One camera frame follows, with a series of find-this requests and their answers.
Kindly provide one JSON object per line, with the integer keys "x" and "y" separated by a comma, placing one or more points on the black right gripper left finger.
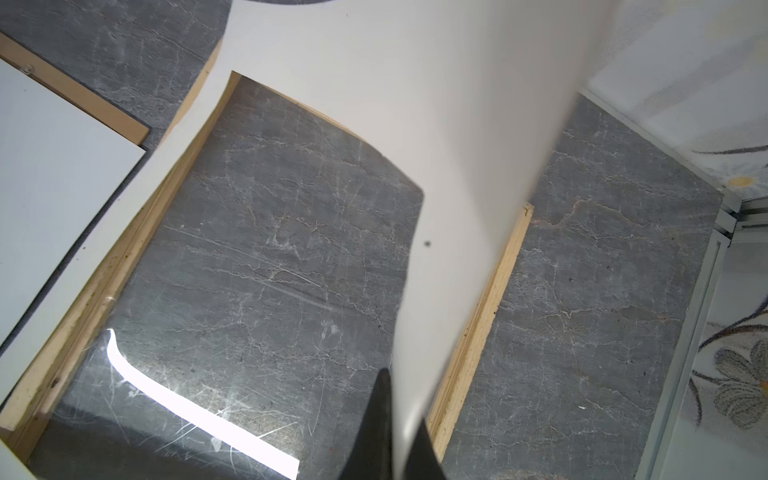
{"x": 371, "y": 455}

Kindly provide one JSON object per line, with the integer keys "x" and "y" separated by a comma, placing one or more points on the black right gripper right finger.
{"x": 422, "y": 463}

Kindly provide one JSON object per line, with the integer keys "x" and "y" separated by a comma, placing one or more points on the clear acrylic sheet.
{"x": 267, "y": 296}

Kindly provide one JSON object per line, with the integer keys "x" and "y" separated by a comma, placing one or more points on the light wooden picture frame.
{"x": 27, "y": 410}

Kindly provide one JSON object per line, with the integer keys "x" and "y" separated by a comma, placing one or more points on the white photo mat board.
{"x": 466, "y": 98}

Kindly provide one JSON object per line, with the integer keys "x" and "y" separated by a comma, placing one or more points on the white photo paper sheet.
{"x": 59, "y": 166}

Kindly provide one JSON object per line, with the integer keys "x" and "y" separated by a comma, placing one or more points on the brown wooden backing board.
{"x": 72, "y": 91}

